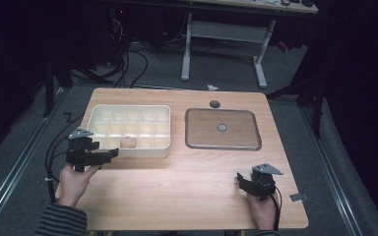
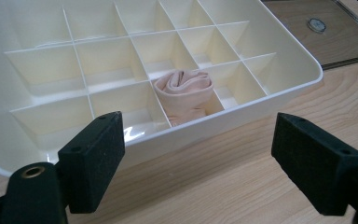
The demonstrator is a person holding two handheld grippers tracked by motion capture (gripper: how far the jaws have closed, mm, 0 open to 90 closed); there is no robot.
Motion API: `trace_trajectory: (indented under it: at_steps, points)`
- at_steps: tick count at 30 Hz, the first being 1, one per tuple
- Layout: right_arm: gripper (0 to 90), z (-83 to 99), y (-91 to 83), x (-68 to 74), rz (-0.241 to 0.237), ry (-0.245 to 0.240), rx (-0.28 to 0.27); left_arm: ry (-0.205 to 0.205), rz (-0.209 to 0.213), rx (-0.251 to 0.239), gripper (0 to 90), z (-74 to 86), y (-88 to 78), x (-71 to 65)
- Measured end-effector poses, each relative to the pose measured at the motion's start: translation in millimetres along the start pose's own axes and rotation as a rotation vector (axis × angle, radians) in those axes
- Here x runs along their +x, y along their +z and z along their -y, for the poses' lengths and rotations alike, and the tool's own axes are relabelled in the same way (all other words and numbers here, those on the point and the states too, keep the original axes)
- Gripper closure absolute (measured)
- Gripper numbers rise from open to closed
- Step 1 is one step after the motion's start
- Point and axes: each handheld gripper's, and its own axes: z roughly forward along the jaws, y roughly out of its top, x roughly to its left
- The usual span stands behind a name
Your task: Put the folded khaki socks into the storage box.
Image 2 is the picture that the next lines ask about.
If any pale pink sock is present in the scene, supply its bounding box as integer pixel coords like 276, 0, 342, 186
152, 69, 215, 128

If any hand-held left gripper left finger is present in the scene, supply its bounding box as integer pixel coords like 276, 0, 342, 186
57, 110, 127, 215

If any cream divided storage box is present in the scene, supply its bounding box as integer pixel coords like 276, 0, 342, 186
0, 0, 324, 178

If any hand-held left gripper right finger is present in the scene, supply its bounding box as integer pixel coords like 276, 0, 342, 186
270, 112, 358, 217

